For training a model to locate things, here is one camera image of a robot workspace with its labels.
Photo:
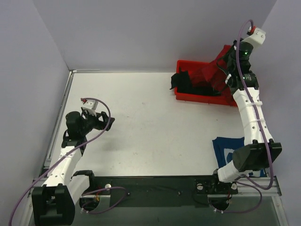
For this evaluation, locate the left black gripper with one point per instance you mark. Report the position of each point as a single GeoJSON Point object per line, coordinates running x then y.
{"type": "Point", "coordinates": [103, 120]}

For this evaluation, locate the red t shirt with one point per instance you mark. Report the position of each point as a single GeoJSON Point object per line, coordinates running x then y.
{"type": "Point", "coordinates": [215, 75]}

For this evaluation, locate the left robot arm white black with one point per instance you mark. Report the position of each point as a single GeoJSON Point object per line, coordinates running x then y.
{"type": "Point", "coordinates": [54, 202]}

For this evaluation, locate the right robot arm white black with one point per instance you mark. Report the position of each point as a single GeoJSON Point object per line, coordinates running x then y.
{"type": "Point", "coordinates": [260, 149]}

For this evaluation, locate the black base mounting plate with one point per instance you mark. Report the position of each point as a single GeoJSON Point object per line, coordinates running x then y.
{"type": "Point", "coordinates": [158, 191]}

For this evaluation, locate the black t shirt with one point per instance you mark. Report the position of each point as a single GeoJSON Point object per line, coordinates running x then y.
{"type": "Point", "coordinates": [194, 83]}

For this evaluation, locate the red plastic bin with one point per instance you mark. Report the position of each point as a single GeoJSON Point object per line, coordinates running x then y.
{"type": "Point", "coordinates": [201, 82]}

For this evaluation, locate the blue folded t shirt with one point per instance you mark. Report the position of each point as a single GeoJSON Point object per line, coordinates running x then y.
{"type": "Point", "coordinates": [224, 148]}

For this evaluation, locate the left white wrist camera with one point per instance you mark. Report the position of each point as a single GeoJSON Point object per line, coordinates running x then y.
{"type": "Point", "coordinates": [89, 106]}

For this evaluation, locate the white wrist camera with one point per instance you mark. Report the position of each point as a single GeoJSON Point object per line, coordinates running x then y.
{"type": "Point", "coordinates": [256, 36]}
{"type": "Point", "coordinates": [89, 106]}

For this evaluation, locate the aluminium frame rail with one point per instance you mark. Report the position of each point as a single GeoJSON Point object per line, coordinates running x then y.
{"type": "Point", "coordinates": [81, 82]}

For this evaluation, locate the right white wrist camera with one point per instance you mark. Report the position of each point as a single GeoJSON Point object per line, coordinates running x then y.
{"type": "Point", "coordinates": [256, 36]}

